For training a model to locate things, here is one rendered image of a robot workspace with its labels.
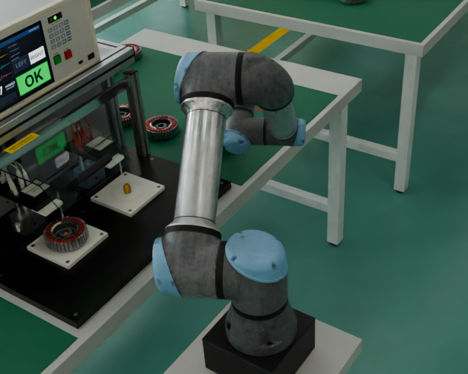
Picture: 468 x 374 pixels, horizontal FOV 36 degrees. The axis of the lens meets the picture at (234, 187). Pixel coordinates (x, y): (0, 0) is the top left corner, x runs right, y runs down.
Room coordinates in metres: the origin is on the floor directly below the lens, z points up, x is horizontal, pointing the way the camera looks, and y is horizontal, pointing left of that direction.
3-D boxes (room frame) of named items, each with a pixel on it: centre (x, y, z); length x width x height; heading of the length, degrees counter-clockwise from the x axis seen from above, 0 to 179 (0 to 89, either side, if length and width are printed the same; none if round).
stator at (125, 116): (2.12, 0.36, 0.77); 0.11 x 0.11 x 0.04
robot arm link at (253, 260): (1.05, -0.03, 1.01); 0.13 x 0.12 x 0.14; 79
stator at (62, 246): (1.47, 0.45, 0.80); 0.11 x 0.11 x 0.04
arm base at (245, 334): (1.05, -0.04, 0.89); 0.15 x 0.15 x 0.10
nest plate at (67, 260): (1.47, 0.45, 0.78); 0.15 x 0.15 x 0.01; 54
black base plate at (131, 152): (1.57, 0.39, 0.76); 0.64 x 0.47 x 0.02; 144
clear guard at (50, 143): (1.48, 0.45, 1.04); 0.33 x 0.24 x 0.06; 54
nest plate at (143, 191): (1.66, 0.30, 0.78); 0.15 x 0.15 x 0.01; 54
